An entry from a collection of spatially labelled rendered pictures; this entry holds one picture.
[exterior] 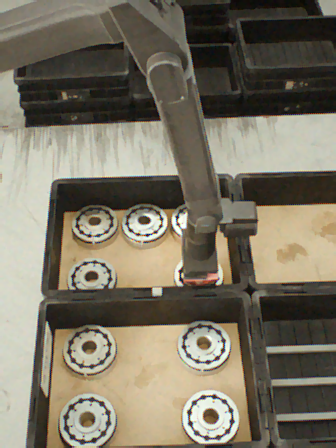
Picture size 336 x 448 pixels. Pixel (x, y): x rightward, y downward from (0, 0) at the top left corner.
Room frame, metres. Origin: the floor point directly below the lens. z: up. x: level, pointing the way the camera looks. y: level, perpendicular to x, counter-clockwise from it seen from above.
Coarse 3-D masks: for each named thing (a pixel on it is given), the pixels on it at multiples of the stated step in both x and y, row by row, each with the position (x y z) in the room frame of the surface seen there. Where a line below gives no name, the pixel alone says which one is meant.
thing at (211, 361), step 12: (192, 324) 0.56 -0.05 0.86; (204, 324) 0.56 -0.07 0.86; (216, 324) 0.56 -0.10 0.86; (180, 336) 0.53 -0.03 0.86; (192, 336) 0.53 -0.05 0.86; (216, 336) 0.53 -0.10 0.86; (180, 348) 0.50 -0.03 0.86; (216, 348) 0.50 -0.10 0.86; (228, 348) 0.50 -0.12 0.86; (192, 360) 0.48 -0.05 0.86; (204, 360) 0.48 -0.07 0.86; (216, 360) 0.48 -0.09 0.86
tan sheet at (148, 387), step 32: (128, 352) 0.51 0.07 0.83; (160, 352) 0.51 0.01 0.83; (64, 384) 0.44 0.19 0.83; (96, 384) 0.44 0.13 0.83; (128, 384) 0.44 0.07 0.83; (160, 384) 0.44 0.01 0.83; (192, 384) 0.44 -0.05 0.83; (224, 384) 0.44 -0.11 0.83; (128, 416) 0.38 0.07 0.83; (160, 416) 0.38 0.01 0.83
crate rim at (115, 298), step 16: (48, 304) 0.56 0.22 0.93; (256, 336) 0.50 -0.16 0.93; (256, 352) 0.46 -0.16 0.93; (256, 368) 0.43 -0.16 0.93; (32, 384) 0.40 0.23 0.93; (256, 384) 0.40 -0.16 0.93; (32, 400) 0.37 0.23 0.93; (256, 400) 0.38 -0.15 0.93; (32, 416) 0.35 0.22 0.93; (32, 432) 0.32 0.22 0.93
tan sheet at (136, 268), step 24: (72, 216) 0.85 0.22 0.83; (120, 216) 0.85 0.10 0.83; (168, 216) 0.85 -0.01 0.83; (72, 240) 0.78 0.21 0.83; (120, 240) 0.78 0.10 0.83; (168, 240) 0.78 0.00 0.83; (216, 240) 0.78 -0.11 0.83; (72, 264) 0.72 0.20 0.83; (120, 264) 0.72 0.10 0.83; (144, 264) 0.72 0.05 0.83; (168, 264) 0.72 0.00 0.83
